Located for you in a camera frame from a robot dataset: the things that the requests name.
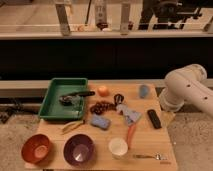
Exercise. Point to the black remote block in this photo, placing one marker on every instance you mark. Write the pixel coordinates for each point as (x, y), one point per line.
(154, 118)

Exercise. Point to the orange red bowl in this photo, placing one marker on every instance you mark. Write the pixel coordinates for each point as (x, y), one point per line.
(36, 148)

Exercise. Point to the blue cup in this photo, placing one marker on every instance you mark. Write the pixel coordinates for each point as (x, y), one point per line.
(143, 91)

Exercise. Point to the orange fruit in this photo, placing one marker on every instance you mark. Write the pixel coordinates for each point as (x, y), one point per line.
(103, 91)

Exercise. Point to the silver spoon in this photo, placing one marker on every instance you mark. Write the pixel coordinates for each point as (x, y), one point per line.
(157, 156)

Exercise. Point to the orange carrot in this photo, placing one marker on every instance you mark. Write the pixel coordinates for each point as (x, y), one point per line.
(130, 134)

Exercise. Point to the black handled can opener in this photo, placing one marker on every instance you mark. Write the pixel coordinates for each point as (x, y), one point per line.
(68, 99)

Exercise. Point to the yellow banana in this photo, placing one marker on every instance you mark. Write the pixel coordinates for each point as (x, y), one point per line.
(71, 126)

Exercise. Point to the purple bowl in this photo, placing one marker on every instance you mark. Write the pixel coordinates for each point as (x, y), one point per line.
(78, 149)

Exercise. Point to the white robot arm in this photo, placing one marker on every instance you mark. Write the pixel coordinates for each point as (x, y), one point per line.
(185, 84)

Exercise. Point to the dark red grape bunch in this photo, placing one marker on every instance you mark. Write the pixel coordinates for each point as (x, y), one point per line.
(101, 107)

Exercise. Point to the light blue towel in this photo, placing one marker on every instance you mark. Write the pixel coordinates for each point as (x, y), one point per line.
(130, 115)

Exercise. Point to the blue sponge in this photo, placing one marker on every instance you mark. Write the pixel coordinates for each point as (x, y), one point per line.
(99, 121)

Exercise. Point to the white cup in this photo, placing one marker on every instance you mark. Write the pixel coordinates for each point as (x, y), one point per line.
(118, 147)

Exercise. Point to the green plastic tray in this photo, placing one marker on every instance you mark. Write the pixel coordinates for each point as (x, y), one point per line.
(52, 110)

